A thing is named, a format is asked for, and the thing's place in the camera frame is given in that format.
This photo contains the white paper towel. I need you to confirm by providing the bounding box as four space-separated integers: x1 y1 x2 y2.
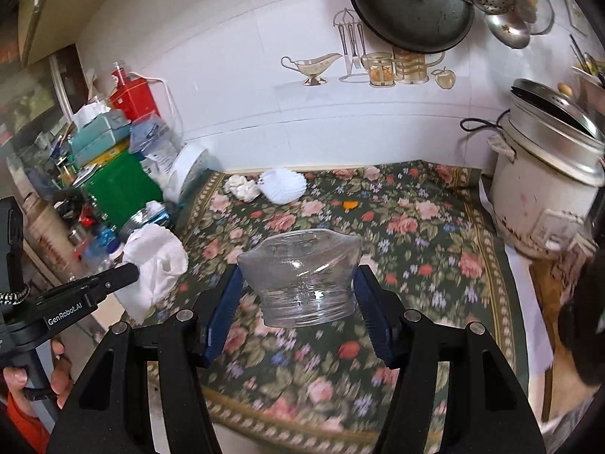
115 224 189 324

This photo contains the white tissue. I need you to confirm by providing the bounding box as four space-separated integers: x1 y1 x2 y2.
225 174 261 203

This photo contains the white foam fruit net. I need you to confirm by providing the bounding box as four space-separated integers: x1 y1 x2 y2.
258 168 307 205

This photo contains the left hand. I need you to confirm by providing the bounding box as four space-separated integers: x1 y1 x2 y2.
2 338 74 422

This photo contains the black hanging wok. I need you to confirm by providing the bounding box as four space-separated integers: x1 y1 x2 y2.
351 0 475 54

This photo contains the small orange peel piece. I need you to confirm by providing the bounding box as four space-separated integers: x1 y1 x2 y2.
341 200 360 211

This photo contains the blue white plastic bag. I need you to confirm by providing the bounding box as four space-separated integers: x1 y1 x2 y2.
128 113 178 189

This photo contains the white round tin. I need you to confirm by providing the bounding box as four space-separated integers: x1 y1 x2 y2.
163 141 209 204

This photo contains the green box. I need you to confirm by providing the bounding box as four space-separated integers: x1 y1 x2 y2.
83 151 163 230

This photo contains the teal tissue box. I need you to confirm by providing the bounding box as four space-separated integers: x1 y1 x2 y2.
69 110 131 168

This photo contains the red tin box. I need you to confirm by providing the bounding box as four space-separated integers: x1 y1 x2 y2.
110 62 160 122

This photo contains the black power cable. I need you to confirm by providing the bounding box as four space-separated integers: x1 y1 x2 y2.
458 107 512 134

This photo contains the floral table mat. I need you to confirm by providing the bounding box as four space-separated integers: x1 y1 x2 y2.
144 161 529 453

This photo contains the white rice cooker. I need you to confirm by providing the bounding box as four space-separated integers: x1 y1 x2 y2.
488 78 604 259

